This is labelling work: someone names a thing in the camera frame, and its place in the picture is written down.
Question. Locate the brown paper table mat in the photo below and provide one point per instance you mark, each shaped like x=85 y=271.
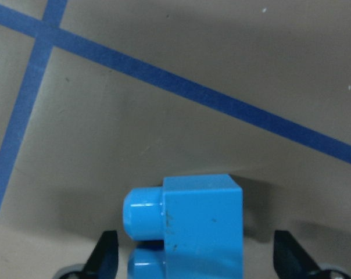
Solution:
x=100 y=97

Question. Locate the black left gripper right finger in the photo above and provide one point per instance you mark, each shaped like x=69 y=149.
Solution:
x=291 y=261

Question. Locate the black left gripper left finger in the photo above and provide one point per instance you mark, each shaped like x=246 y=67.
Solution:
x=103 y=262

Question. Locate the blue toy block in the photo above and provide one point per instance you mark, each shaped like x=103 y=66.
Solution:
x=189 y=227

